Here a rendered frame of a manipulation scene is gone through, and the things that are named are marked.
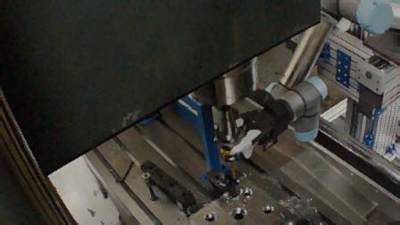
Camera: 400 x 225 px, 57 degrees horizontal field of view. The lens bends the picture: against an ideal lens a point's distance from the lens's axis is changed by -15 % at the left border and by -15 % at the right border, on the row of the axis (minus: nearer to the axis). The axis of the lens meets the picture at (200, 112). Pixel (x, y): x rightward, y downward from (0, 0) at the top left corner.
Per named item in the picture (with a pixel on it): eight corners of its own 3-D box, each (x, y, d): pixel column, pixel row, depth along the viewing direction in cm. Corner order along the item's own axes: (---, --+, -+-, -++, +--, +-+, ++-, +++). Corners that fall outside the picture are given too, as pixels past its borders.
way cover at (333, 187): (244, 121, 211) (241, 95, 201) (381, 219, 151) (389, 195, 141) (195, 153, 199) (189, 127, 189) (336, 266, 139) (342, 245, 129)
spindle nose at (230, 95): (170, 87, 95) (160, 41, 87) (223, 56, 102) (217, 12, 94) (219, 118, 84) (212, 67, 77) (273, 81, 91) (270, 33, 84)
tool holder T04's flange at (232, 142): (211, 138, 104) (210, 131, 102) (229, 126, 106) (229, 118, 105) (229, 151, 99) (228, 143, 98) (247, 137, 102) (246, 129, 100)
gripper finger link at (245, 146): (241, 171, 102) (262, 148, 107) (239, 154, 98) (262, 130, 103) (230, 166, 104) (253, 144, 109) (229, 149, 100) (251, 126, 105)
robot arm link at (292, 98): (304, 97, 109) (283, 85, 114) (293, 105, 107) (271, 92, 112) (304, 120, 113) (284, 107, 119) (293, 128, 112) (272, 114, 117)
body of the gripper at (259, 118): (262, 154, 108) (294, 131, 112) (261, 129, 102) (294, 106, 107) (242, 140, 113) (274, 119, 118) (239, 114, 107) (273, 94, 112)
